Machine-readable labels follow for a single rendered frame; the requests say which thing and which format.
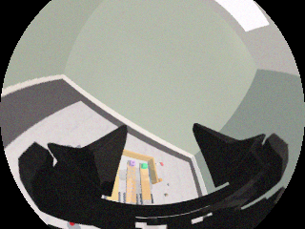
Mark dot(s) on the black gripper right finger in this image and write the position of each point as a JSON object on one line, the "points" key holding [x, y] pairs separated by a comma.
{"points": [[223, 154]]}

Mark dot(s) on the tan wooden frame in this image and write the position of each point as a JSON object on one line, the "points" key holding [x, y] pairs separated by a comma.
{"points": [[137, 166]]}

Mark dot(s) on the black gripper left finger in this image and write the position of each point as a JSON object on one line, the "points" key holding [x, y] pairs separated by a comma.
{"points": [[97, 161]]}

